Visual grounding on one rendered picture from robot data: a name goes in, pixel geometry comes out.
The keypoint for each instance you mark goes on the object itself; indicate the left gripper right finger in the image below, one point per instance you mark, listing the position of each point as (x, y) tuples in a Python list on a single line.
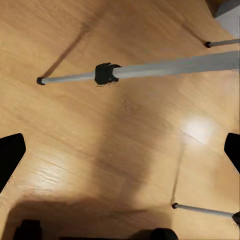
[(232, 149)]

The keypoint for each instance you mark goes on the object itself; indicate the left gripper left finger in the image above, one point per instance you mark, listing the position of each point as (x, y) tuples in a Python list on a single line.
[(12, 149)]

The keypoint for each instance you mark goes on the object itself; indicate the camera tripod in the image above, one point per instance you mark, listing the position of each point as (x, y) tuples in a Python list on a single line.
[(107, 73)]

